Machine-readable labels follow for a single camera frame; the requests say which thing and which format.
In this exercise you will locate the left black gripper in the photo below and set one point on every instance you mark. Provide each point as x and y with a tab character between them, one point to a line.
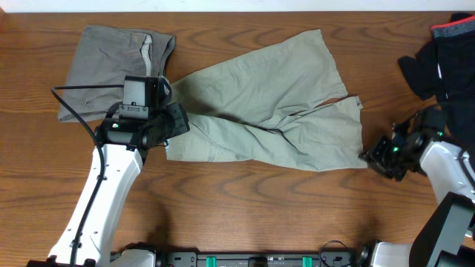
179	117

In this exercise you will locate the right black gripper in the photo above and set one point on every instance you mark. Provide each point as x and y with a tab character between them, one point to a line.
374	157

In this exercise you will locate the grey shorts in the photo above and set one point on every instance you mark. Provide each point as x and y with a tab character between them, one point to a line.
104	56

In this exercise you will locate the beige shorts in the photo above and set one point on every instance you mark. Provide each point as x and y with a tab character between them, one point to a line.
284	105

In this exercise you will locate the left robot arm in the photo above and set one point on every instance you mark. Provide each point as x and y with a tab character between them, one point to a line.
118	159

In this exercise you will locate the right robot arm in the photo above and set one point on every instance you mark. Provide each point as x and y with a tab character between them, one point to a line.
448	168

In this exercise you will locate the dark garment red trim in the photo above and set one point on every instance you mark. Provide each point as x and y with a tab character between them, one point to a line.
444	68

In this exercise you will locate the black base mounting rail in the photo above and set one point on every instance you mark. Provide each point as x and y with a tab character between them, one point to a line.
334	253

